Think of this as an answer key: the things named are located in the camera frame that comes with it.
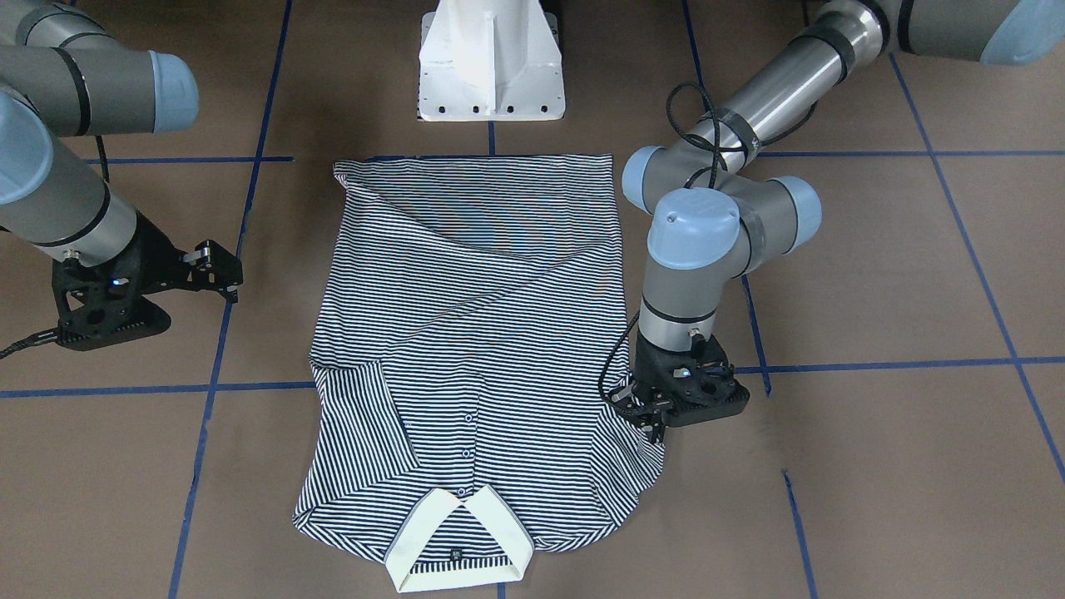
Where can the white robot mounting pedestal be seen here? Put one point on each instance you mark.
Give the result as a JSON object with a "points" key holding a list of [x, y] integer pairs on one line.
{"points": [[491, 61]]}

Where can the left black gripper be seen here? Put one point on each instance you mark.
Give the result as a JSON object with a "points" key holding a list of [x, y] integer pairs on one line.
{"points": [[646, 408]]}

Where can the navy white striped polo shirt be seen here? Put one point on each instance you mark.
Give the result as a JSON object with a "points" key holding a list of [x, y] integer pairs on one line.
{"points": [[473, 308]]}

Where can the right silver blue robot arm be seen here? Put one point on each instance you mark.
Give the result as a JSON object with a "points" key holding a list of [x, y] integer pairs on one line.
{"points": [[64, 75]]}

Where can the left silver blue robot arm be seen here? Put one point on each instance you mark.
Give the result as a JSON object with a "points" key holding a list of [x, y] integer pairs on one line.
{"points": [[709, 224]]}

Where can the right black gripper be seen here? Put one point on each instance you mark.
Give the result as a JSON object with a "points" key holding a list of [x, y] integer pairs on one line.
{"points": [[152, 253]]}

